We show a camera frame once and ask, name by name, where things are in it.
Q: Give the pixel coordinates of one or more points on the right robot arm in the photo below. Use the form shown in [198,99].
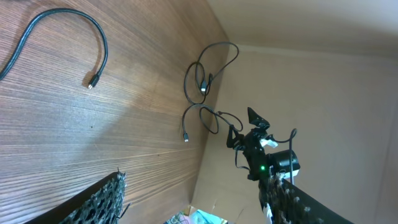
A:
[261,165]

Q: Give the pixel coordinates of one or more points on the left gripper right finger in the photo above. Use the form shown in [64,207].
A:
[282,202]

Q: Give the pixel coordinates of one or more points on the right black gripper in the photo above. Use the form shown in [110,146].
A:
[251,142]

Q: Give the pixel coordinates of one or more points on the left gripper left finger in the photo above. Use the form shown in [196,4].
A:
[102,202]

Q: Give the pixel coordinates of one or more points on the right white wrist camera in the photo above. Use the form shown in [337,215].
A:
[268,142]

